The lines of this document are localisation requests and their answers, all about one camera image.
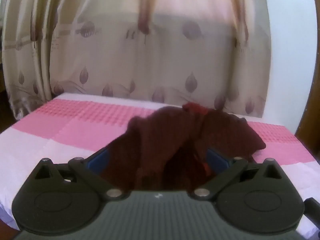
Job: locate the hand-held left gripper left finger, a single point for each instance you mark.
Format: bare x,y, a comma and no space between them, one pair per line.
96,160

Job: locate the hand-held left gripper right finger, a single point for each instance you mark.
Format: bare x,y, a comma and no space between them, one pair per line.
213,159

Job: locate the dark red knitted garment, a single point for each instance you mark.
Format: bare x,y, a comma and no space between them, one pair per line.
155,140

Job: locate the pink checked blanket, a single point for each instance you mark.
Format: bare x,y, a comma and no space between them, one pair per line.
62,135

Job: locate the beige leaf print curtain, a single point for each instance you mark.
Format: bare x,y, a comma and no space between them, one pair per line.
23,55
155,62

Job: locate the brown wooden door frame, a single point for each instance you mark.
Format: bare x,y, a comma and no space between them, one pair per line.
308,110

